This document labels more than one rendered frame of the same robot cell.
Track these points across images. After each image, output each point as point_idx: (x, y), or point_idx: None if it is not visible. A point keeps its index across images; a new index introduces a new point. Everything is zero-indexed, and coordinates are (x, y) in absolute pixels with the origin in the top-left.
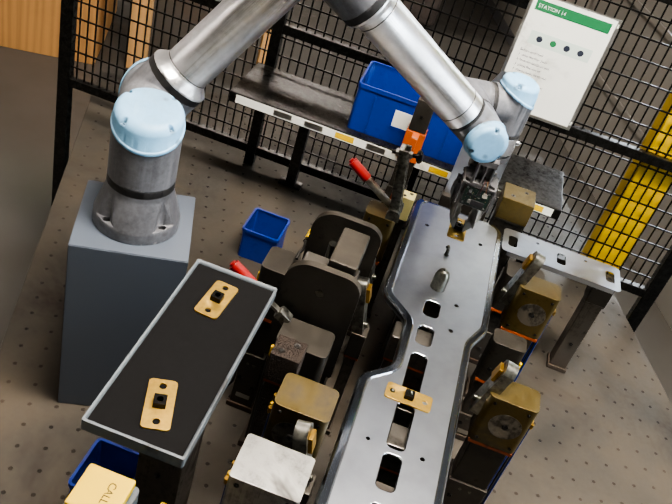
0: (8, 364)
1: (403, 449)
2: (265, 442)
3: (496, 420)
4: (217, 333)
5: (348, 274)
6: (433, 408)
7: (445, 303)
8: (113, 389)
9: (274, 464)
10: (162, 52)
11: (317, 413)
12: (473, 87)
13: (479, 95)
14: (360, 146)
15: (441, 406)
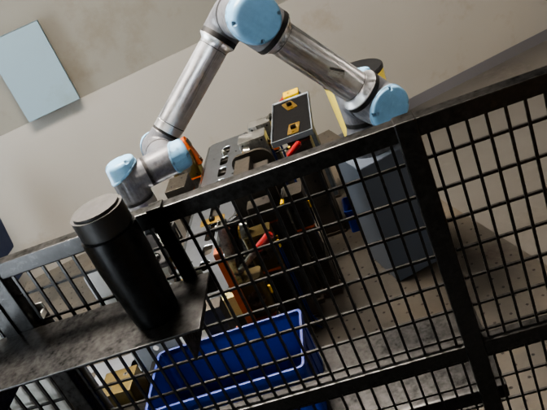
0: (464, 221)
1: (212, 210)
2: (256, 137)
3: None
4: (285, 124)
5: (238, 155)
6: (199, 224)
7: None
8: (306, 99)
9: (251, 136)
10: (367, 71)
11: None
12: (158, 144)
13: (155, 120)
14: None
15: (195, 228)
